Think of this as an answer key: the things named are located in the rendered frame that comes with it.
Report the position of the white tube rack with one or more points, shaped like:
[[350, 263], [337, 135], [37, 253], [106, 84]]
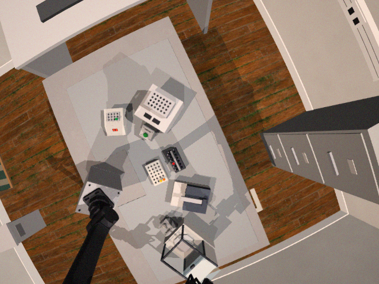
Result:
[[156, 172]]

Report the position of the grey flat mat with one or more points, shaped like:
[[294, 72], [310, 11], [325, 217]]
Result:
[[124, 84]]

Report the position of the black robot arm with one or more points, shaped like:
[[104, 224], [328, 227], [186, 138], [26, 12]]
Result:
[[83, 267]]

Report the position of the cream block with round holes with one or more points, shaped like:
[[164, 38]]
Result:
[[115, 127]]

